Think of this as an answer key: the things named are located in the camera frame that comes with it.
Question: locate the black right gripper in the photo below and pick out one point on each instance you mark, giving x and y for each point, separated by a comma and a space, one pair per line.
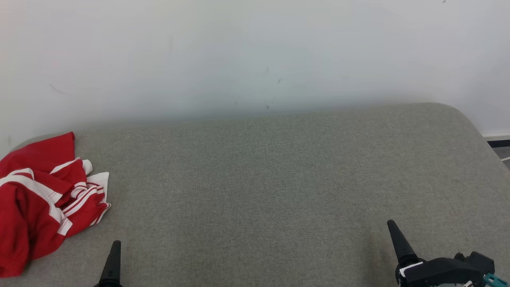
442, 273

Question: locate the white wall baseboard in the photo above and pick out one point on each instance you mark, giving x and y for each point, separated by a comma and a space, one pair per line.
498, 134

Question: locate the red Bulls basketball jersey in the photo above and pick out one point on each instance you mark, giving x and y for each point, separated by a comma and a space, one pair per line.
44, 153

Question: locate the right wrist teal connector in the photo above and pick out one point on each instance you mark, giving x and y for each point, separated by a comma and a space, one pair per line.
495, 280

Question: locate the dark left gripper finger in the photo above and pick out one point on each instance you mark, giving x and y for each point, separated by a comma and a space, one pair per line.
112, 267

